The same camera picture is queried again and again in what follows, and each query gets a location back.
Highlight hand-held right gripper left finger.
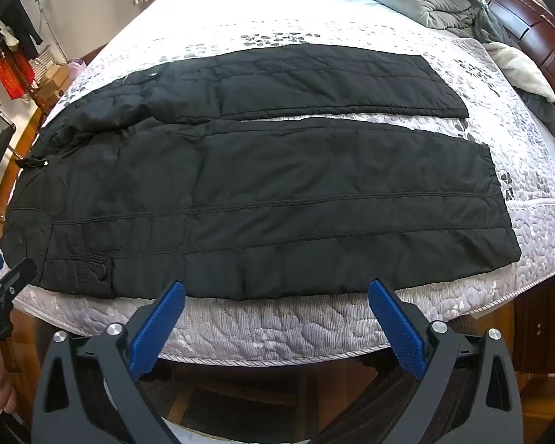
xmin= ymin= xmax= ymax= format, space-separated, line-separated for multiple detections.
xmin=31 ymin=280 xmax=186 ymax=444

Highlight black hanging garment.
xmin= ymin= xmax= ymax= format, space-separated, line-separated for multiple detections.
xmin=1 ymin=0 xmax=43 ymax=49

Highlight black cargo shorts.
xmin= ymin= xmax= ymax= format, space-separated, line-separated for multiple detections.
xmin=2 ymin=43 xmax=522 ymax=300

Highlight cardboard boxes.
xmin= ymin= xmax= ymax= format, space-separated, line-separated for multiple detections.
xmin=33 ymin=62 xmax=71 ymax=105

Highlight white fleece blanket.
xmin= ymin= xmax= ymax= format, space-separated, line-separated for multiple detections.
xmin=483 ymin=41 xmax=555 ymax=103

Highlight dark grey cloth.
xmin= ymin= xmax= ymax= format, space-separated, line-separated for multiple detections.
xmin=472 ymin=0 xmax=555 ymax=137

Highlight wooden bed frame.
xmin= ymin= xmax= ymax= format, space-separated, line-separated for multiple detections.
xmin=0 ymin=104 xmax=49 ymax=225

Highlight quilted grey patterned mattress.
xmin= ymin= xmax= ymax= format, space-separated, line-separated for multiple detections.
xmin=14 ymin=0 xmax=555 ymax=364

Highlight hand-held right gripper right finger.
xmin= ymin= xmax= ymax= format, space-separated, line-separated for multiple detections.
xmin=314 ymin=279 xmax=526 ymax=444

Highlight person's left hand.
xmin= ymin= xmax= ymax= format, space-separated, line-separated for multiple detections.
xmin=0 ymin=346 xmax=19 ymax=415

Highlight red basket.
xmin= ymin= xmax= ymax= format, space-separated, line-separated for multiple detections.
xmin=0 ymin=52 xmax=36 ymax=101

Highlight metal clothes rack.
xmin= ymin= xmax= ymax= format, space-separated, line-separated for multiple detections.
xmin=27 ymin=0 xmax=63 ymax=85

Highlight wooden headboard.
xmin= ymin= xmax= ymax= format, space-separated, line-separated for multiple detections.
xmin=469 ymin=0 xmax=555 ymax=137

